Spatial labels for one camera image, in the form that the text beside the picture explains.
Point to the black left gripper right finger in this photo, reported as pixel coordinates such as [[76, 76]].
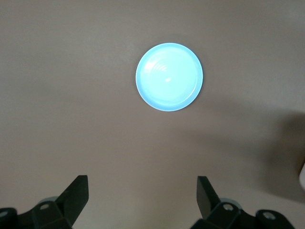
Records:
[[207, 200]]

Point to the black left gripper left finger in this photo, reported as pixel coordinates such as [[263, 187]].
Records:
[[71, 202]]

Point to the white lidded storage box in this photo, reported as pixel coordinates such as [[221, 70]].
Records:
[[302, 176]]

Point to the light blue round plate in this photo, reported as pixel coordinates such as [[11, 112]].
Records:
[[169, 76]]

